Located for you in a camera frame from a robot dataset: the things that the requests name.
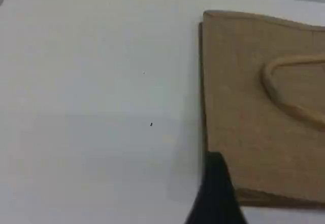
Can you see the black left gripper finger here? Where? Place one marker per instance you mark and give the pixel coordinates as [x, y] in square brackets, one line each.
[215, 198]

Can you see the brown jute tote bag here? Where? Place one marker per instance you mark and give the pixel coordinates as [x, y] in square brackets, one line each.
[241, 94]

